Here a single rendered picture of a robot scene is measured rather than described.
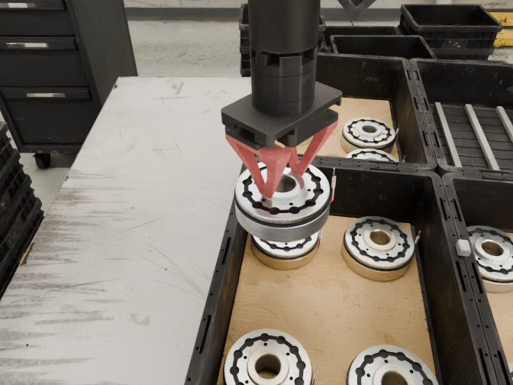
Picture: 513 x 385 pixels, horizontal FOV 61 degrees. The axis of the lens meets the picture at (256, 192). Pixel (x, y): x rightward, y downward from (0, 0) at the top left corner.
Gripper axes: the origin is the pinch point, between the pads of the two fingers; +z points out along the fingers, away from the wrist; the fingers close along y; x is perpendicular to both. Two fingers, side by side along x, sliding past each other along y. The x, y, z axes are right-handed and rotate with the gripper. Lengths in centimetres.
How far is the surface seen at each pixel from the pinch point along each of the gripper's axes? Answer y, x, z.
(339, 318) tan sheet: -3.9, 7.1, 22.4
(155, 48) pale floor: -142, -251, 96
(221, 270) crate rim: 6.6, -3.6, 12.0
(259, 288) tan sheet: 0.1, -3.8, 22.0
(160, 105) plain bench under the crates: -32, -75, 32
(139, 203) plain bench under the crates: -4, -45, 33
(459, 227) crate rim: -20.0, 13.5, 12.7
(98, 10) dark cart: -60, -156, 29
